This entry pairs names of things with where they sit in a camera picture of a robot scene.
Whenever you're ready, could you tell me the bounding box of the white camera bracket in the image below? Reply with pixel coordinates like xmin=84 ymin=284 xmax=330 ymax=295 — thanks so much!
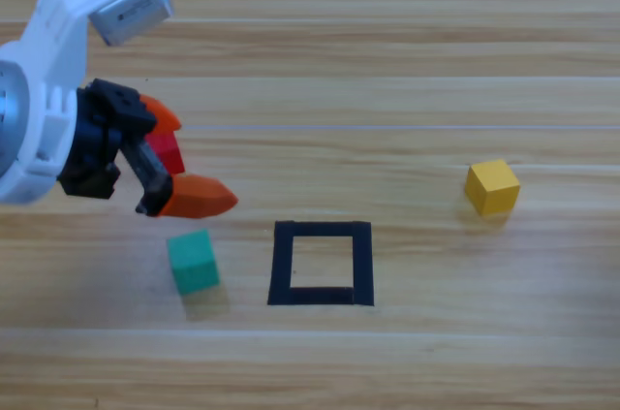
xmin=21 ymin=0 xmax=164 ymax=91

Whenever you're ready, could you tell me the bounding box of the black tape square outline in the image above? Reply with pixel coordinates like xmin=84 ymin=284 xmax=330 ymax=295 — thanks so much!
xmin=266 ymin=220 xmax=375 ymax=307

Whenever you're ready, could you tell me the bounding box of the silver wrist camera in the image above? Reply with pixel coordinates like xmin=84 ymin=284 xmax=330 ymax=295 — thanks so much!
xmin=89 ymin=0 xmax=174 ymax=47

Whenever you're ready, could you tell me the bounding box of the yellow cube block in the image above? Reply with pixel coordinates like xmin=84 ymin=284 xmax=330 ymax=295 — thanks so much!
xmin=463 ymin=158 xmax=521 ymax=216

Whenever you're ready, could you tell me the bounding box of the red cube block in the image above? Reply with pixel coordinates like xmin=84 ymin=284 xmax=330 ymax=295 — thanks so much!
xmin=144 ymin=131 xmax=187 ymax=175

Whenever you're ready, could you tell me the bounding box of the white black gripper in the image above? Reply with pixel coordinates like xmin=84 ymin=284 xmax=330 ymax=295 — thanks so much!
xmin=0 ymin=41 xmax=239 ymax=221

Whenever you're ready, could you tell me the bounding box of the green cube block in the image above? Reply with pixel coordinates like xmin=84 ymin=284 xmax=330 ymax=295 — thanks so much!
xmin=166 ymin=229 xmax=222 ymax=296

